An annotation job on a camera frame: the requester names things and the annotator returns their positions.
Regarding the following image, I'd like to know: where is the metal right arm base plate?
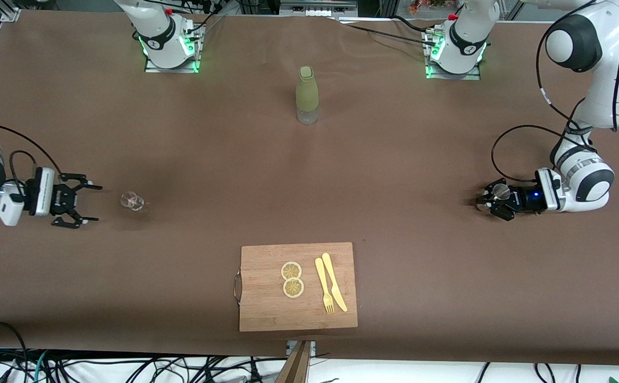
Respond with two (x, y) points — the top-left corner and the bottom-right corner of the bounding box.
(144, 21), (202, 74)

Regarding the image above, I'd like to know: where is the yellow plastic fork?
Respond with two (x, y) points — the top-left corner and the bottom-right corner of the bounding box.
(315, 257), (335, 315)

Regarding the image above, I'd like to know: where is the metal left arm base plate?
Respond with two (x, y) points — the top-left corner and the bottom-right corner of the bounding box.
(425, 29), (481, 81)

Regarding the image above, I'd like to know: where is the clear glass measuring beaker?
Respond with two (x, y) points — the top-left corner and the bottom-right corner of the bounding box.
(120, 191), (145, 212)

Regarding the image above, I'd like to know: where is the grey power strip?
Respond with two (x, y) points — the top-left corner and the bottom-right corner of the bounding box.
(280, 0), (358, 16)

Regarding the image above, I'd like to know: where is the wooden post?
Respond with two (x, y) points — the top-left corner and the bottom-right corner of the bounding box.
(275, 342), (313, 383)

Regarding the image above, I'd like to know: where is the brown table cover mat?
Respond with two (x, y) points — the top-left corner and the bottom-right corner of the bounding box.
(0, 10), (619, 368)

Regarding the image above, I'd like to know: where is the small metal bracket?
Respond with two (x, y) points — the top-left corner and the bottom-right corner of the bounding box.
(287, 340), (317, 358)

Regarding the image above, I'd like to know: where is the teal cable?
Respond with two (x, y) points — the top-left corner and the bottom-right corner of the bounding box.
(32, 350), (49, 383)

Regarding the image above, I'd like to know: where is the black table cable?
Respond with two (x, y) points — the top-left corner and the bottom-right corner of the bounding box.
(339, 21), (438, 47)
(391, 15), (440, 34)

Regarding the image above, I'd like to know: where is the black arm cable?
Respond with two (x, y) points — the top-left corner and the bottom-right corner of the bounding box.
(490, 0), (619, 184)
(0, 122), (63, 203)

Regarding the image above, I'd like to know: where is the yellow plastic knife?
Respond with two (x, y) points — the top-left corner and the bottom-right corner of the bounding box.
(322, 252), (348, 312)

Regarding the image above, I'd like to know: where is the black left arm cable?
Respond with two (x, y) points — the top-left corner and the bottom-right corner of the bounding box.
(490, 0), (619, 184)

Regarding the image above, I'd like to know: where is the green bottle with clear base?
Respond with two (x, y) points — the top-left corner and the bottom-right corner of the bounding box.
(295, 65), (319, 125)

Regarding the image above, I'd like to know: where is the wooden cutting board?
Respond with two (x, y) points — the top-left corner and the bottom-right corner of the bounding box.
(234, 242), (358, 332)

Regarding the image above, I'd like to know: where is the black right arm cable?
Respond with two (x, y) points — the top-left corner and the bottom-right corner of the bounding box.
(0, 122), (63, 203)

